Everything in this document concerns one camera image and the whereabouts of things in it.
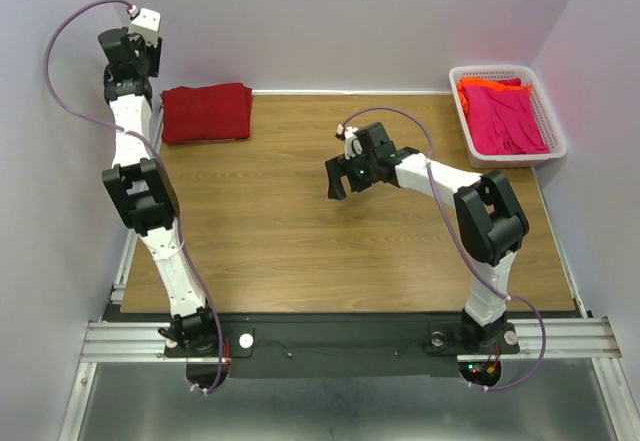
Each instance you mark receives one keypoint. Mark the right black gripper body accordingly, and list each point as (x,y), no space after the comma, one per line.
(361,172)

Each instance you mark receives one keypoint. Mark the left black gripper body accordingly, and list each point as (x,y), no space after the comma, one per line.
(147,57)

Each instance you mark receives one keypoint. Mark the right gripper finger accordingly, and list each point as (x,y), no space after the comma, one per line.
(336,165)
(336,189)

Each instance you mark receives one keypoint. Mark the dark red t shirt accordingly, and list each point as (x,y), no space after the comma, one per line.
(210,113)

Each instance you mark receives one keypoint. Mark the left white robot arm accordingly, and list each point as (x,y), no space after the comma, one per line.
(139,187)

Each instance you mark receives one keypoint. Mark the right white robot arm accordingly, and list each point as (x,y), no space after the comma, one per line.
(491,223)

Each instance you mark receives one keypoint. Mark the orange t shirt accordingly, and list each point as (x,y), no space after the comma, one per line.
(512,84)

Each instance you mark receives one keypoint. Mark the pink t shirt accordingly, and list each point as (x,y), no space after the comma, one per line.
(503,123)

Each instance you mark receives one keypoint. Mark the white plastic basket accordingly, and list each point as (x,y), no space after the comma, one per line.
(547,123)

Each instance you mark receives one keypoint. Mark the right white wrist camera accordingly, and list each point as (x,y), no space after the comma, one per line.
(348,136)

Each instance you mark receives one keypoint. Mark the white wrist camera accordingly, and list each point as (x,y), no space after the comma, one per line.
(348,136)
(146,23)

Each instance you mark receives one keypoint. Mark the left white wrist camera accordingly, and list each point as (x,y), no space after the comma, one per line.
(146,23)

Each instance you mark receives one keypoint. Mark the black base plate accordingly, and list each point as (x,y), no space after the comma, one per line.
(322,345)

